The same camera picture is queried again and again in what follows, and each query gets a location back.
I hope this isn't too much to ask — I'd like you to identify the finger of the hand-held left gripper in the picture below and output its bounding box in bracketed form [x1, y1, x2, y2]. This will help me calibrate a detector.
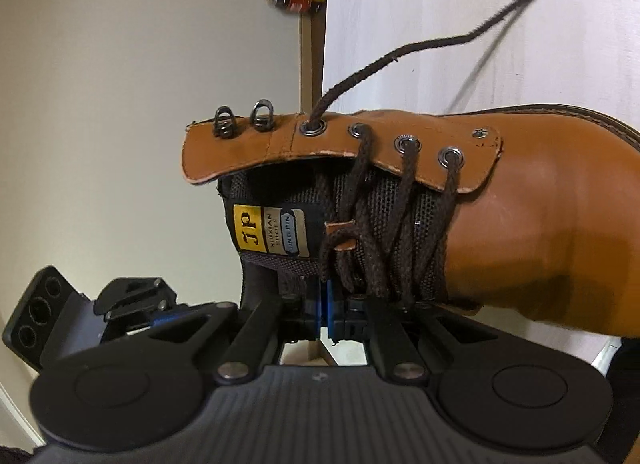
[95, 278, 178, 321]
[102, 301, 221, 340]

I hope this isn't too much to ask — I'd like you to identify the dark brown shoelace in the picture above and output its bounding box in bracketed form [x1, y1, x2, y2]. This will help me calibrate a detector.
[299, 0, 640, 316]

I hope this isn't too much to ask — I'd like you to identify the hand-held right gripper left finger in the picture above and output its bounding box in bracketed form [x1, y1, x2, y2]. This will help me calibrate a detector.
[145, 289, 327, 385]

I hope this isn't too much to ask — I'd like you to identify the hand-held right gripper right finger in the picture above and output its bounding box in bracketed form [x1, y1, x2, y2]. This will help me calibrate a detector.
[327, 294, 501, 385]

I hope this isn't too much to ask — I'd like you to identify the tan leather boot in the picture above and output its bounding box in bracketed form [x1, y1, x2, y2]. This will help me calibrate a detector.
[181, 100, 640, 332]

